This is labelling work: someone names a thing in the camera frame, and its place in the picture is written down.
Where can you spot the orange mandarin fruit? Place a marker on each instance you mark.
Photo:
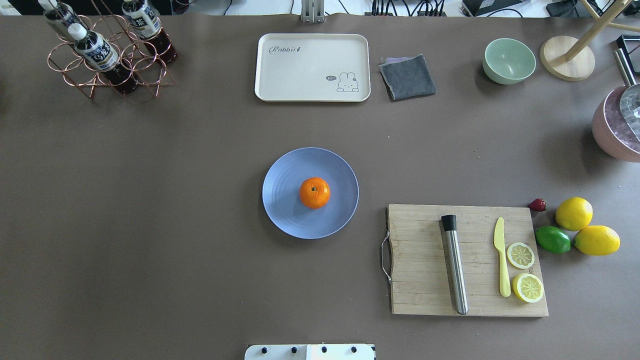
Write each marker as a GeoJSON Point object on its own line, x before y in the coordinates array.
{"type": "Point", "coordinates": [314, 193]}

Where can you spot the blue round plate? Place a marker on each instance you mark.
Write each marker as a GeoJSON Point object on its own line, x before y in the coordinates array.
{"type": "Point", "coordinates": [281, 200]}

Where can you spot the cream rabbit tray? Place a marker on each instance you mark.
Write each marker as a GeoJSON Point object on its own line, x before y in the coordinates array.
{"type": "Point", "coordinates": [312, 67]}

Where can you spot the grey folded cloth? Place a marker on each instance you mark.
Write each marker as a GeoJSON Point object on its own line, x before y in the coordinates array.
{"type": "Point", "coordinates": [407, 77]}

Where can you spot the steel muddler black tip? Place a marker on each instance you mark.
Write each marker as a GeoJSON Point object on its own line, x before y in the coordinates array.
{"type": "Point", "coordinates": [449, 223]}

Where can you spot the wooden cutting board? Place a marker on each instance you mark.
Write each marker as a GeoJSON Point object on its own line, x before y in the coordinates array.
{"type": "Point", "coordinates": [419, 263]}

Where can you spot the lemon slice upper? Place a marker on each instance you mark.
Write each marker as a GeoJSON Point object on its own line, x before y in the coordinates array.
{"type": "Point", "coordinates": [520, 255]}

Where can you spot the lemon slice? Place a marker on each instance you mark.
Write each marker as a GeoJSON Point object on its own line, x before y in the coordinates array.
{"type": "Point", "coordinates": [520, 255]}
{"type": "Point", "coordinates": [528, 288]}

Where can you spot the yellow plastic knife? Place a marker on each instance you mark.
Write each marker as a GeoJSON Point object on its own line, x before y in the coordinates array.
{"type": "Point", "coordinates": [499, 245]}

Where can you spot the red strawberry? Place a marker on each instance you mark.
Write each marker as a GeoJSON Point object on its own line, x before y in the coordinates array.
{"type": "Point", "coordinates": [538, 205]}

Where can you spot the green ceramic bowl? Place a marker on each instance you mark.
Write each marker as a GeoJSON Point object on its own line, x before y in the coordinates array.
{"type": "Point", "coordinates": [507, 61]}

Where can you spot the tea bottle middle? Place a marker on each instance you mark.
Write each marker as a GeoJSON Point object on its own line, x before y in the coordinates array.
{"type": "Point", "coordinates": [148, 28]}

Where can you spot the tea bottle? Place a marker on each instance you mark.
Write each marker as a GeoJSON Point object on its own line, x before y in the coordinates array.
{"type": "Point", "coordinates": [100, 55]}
{"type": "Point", "coordinates": [148, 28]}
{"type": "Point", "coordinates": [60, 16]}

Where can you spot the lemon slice lower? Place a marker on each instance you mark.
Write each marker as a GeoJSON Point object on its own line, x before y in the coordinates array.
{"type": "Point", "coordinates": [528, 288]}

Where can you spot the green lime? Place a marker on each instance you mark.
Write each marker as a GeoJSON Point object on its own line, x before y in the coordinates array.
{"type": "Point", "coordinates": [553, 239]}

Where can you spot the yellow lemon upper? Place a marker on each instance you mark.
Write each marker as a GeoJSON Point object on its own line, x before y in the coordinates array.
{"type": "Point", "coordinates": [574, 214]}

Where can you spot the yellow lemon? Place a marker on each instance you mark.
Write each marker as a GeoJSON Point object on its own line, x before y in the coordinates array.
{"type": "Point", "coordinates": [574, 214]}
{"type": "Point", "coordinates": [597, 240]}

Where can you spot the tea bottle front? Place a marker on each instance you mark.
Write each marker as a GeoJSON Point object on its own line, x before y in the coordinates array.
{"type": "Point", "coordinates": [100, 55]}

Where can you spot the wooden stand with round base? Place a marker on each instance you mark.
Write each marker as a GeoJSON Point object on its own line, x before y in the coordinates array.
{"type": "Point", "coordinates": [570, 58]}

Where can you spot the yellow lemon lower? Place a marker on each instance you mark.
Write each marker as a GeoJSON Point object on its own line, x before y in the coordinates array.
{"type": "Point", "coordinates": [597, 240]}

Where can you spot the pink bowl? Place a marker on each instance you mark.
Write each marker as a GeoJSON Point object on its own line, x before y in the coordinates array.
{"type": "Point", "coordinates": [610, 130]}

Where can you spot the tea bottle back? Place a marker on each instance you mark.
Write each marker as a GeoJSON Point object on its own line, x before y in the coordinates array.
{"type": "Point", "coordinates": [60, 16]}

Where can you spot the metal scoop in bowl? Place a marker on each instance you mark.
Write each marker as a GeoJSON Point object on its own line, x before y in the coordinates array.
{"type": "Point", "coordinates": [629, 103]}

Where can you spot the aluminium frame post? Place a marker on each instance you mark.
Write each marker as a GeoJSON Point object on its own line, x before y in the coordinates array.
{"type": "Point", "coordinates": [312, 11]}

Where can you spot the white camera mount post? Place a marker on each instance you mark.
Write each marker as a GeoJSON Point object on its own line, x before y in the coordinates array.
{"type": "Point", "coordinates": [322, 351]}

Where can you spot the copper wire bottle rack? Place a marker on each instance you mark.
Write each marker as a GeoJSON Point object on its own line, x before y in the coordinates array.
{"type": "Point", "coordinates": [124, 49]}

